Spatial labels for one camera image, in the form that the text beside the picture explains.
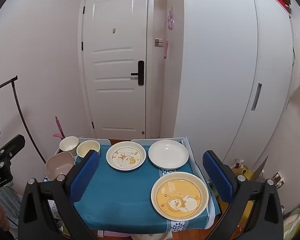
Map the green patterned mat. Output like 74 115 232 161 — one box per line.
282 200 300 240

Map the striped grey cloth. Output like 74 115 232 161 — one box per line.
0 182 24 229

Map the wall power outlet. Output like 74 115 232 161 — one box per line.
274 172 285 188

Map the cream plate with duck print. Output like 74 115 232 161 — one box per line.
106 141 147 171

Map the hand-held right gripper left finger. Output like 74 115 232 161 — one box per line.
17 149 100 240

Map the white wardrobe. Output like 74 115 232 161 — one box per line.
174 0 294 170

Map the pink square bowl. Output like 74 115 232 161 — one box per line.
45 152 77 180

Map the teal tablecloth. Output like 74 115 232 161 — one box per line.
72 144 220 230

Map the grey triangular card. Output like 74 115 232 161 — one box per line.
252 156 269 180

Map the plain white plate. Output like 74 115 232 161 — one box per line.
148 140 189 170

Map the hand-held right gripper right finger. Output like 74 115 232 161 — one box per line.
202 150 284 240

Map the white door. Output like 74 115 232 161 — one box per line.
82 0 149 139

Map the yellow bag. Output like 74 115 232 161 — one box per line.
230 164 259 230

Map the large cream bowl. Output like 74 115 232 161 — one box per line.
76 140 101 158

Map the pink bow wall decoration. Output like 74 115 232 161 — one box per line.
166 7 175 30

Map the black door lock handle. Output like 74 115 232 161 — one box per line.
131 60 145 85

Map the yellow plate with bear print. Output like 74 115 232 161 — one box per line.
151 172 209 222

